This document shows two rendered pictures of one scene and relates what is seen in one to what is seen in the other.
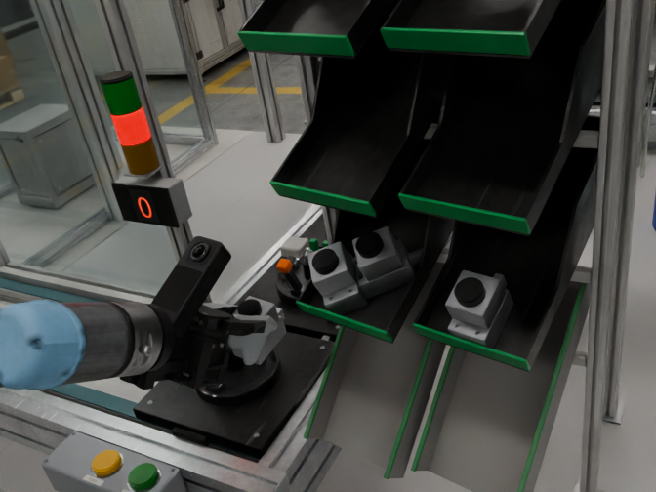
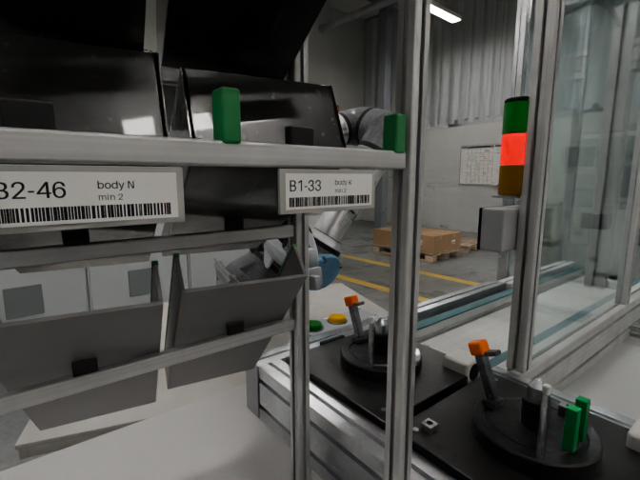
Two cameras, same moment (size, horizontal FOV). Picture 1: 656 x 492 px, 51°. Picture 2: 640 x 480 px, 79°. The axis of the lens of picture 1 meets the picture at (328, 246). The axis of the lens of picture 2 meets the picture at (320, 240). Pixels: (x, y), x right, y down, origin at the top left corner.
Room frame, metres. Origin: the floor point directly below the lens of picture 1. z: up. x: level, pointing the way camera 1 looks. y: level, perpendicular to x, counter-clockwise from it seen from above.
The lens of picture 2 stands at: (0.95, -0.46, 1.29)
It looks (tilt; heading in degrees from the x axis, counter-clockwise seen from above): 9 degrees down; 109
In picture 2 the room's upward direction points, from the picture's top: straight up
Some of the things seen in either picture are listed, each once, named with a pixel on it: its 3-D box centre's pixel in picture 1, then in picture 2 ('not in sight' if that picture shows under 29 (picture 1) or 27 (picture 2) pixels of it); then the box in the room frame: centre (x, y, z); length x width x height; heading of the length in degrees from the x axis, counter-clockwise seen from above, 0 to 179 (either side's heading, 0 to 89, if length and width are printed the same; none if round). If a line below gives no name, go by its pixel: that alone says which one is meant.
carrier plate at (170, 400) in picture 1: (239, 379); (380, 367); (0.85, 0.18, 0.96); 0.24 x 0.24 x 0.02; 57
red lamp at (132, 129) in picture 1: (131, 125); (517, 150); (1.05, 0.27, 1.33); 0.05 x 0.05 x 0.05
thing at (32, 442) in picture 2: not in sight; (249, 333); (0.42, 0.47, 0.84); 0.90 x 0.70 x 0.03; 40
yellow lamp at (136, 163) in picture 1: (140, 154); (514, 180); (1.05, 0.27, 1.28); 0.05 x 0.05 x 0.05
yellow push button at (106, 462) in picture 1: (106, 464); (337, 320); (0.71, 0.36, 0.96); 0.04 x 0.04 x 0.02
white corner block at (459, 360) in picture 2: not in sight; (462, 367); (0.98, 0.20, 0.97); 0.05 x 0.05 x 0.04; 57
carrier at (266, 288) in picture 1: (310, 266); (535, 408); (1.06, 0.04, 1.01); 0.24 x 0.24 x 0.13; 57
